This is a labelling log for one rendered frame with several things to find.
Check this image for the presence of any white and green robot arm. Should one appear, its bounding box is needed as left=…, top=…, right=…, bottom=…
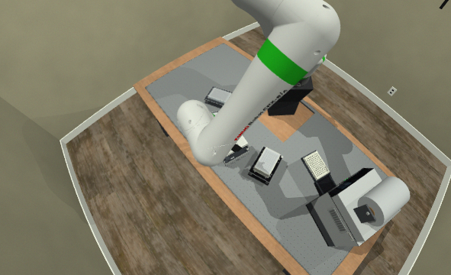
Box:
left=177, top=0, right=340, bottom=167

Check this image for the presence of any white roll of film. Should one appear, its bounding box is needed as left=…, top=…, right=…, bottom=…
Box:
left=357, top=176, right=410, bottom=227

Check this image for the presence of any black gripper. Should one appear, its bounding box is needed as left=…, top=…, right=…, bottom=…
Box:
left=231, top=144, right=242, bottom=152

